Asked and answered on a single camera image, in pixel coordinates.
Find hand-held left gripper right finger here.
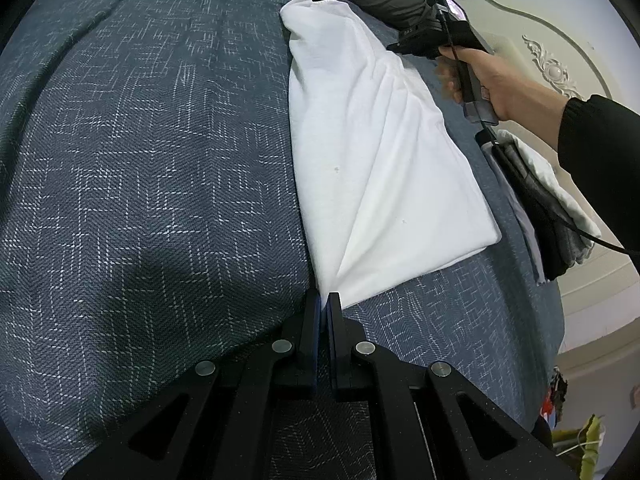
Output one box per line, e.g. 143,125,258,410
326,291,578,480

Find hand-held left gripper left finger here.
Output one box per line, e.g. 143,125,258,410
62,287,321,480

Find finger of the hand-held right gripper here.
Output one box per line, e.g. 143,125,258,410
386,40,426,56

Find white polo shirt black trim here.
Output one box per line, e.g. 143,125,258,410
280,0,502,307

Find person's right forearm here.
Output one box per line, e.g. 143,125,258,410
532,82,640,256

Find hanging colourful clothes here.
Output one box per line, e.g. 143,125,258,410
542,367,571,428

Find person's right hand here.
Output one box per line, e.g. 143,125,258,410
437,47,546,133

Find cream bed headboard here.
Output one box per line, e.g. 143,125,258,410
440,0,640,356

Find folded black garment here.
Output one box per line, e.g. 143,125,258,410
482,132,596,281

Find black cable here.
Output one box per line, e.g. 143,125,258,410
439,12,640,257

